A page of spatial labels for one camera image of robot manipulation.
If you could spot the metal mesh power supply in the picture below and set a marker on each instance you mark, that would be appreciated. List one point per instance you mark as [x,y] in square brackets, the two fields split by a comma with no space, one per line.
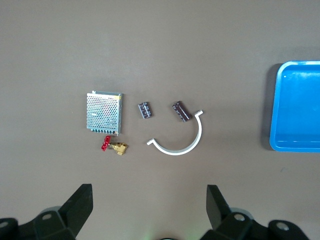
[103,112]

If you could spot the white curved bracket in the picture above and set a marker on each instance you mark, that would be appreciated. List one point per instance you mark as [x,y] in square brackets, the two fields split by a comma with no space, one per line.
[197,137]

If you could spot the long brown capacitor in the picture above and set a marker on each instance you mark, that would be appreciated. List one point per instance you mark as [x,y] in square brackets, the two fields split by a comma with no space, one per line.
[182,111]

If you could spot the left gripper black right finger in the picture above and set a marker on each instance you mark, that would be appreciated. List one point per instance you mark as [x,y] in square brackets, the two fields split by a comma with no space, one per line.
[220,220]

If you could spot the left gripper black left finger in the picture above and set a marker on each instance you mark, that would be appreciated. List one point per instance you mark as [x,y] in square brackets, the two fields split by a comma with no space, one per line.
[75,210]

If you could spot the blue plastic tray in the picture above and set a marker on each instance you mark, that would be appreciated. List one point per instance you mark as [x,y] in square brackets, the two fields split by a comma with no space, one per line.
[297,107]

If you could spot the short brown capacitor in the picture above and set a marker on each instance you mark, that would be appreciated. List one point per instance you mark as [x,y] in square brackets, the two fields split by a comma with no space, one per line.
[145,110]

